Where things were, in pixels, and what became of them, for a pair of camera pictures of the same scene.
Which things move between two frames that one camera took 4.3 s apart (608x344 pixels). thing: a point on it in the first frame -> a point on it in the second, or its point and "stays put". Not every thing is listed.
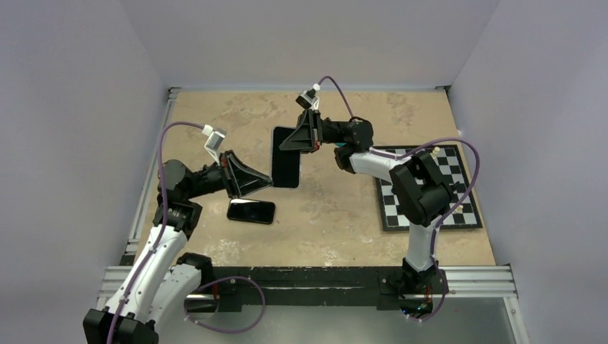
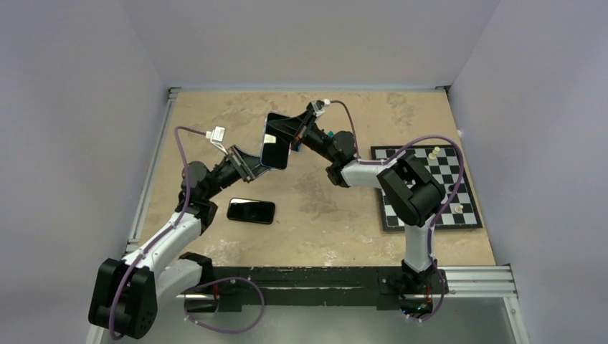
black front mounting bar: (238, 287) stays put
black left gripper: (241, 180) -> (247, 163)
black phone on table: (252, 211) stays put
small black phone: (285, 164) -> (276, 145)
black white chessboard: (462, 213) stays put
